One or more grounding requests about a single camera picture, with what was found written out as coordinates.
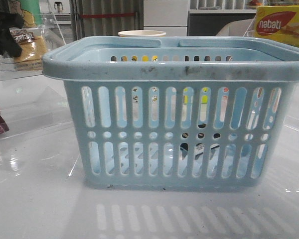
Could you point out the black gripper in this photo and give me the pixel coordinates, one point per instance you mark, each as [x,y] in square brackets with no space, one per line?
[8,44]

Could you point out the packaged bread slice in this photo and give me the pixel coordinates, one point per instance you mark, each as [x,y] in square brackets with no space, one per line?
[33,47]

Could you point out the light blue plastic basket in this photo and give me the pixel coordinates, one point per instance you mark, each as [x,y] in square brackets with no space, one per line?
[176,112]

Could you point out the green cartoon snack canister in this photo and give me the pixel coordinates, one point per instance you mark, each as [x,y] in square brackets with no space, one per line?
[29,10]

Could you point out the clear acrylic display shelf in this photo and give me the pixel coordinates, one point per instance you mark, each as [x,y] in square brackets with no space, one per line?
[20,92]

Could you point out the white cabinet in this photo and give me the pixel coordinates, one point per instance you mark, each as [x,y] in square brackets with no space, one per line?
[170,16]

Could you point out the grey upholstered chair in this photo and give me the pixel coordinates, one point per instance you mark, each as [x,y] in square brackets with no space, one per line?
[236,28]

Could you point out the yellow nabati wafer box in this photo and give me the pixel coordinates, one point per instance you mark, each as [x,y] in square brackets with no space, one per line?
[278,23]

